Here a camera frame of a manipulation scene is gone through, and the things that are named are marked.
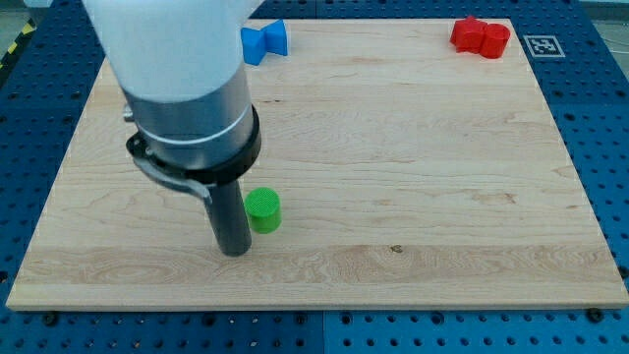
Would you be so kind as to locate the green cylinder block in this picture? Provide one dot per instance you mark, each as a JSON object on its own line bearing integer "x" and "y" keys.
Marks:
{"x": 263, "y": 208}

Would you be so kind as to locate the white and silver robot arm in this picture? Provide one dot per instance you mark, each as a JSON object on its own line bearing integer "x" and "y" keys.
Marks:
{"x": 180, "y": 65}

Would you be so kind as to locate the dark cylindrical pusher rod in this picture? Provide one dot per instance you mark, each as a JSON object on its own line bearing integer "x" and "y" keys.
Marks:
{"x": 228, "y": 219}

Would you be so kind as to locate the wooden board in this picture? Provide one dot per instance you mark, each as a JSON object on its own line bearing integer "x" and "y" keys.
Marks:
{"x": 410, "y": 177}

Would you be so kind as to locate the blue angular block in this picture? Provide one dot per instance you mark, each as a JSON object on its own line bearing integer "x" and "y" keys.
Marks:
{"x": 253, "y": 42}

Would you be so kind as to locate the red star block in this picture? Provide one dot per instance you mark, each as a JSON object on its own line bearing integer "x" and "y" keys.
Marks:
{"x": 468, "y": 35}

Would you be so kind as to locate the red cylinder block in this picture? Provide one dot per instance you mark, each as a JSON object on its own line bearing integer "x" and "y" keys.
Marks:
{"x": 496, "y": 37}

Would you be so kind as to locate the black and white fiducial tag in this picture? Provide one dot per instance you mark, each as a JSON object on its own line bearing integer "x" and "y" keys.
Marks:
{"x": 543, "y": 46}

